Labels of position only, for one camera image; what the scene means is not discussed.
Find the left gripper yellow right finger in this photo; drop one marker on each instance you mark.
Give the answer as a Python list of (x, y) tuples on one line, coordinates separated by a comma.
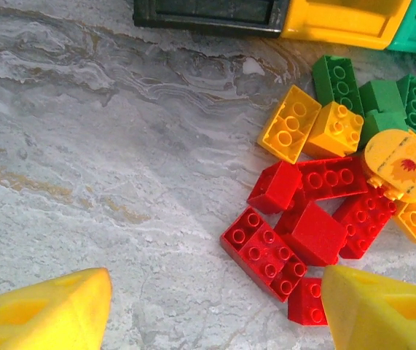
[(375, 313)]

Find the black plastic bin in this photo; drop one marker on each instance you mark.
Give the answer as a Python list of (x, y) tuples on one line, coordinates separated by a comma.
[(207, 25)]

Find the red long lego brick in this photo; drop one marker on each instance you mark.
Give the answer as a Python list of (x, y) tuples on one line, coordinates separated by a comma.
[(262, 251), (366, 222), (331, 178)]

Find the yellow square lego brick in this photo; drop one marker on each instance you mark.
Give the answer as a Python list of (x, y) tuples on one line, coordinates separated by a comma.
[(333, 133)]

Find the yellow plastic bin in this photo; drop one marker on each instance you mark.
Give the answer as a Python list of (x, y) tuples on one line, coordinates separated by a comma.
[(338, 25)]

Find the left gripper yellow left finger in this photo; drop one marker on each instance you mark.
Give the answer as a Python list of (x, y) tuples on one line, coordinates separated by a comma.
[(47, 317)]

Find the yellow round lion lego piece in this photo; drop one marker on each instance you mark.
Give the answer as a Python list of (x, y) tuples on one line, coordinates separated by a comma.
[(404, 164)]

